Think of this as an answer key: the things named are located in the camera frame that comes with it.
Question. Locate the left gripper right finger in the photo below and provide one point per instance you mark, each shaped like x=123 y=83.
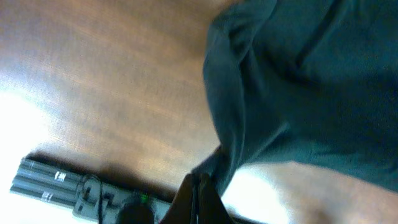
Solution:
x=210 y=207

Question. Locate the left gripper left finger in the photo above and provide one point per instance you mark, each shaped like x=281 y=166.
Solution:
x=183 y=207

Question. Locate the dark green t-shirt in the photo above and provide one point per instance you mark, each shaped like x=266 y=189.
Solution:
x=309 y=81

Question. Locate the grey power strip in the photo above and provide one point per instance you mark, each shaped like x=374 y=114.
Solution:
x=89 y=197

